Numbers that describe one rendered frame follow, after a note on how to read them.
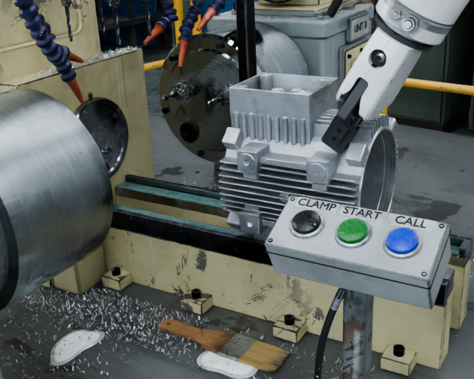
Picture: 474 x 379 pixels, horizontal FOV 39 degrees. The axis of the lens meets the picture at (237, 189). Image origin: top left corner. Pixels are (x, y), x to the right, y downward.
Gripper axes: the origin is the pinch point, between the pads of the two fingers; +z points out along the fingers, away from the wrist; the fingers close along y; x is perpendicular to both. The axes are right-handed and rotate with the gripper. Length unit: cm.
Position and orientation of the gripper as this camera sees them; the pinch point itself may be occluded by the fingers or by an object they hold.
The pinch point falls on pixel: (340, 134)
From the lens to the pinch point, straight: 85.4
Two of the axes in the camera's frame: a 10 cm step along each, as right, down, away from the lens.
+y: 5.1, -3.5, 7.9
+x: -7.7, -6.0, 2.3
